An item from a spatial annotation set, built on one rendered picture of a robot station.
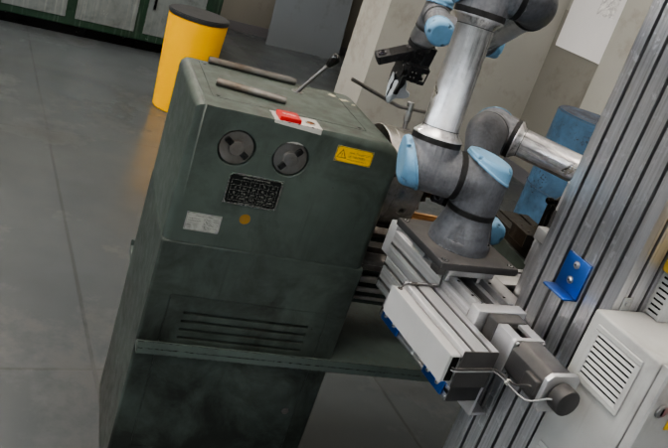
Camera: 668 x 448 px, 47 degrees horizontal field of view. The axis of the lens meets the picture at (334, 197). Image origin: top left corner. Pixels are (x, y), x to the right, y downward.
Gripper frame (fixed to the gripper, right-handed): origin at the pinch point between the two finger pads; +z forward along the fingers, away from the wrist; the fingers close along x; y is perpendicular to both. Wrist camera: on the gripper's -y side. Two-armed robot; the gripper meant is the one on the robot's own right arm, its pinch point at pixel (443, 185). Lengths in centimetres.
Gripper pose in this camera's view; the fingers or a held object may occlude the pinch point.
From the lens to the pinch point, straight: 257.5
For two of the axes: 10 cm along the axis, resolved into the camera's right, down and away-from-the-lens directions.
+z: -2.6, -4.2, 8.7
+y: 9.2, 1.7, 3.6
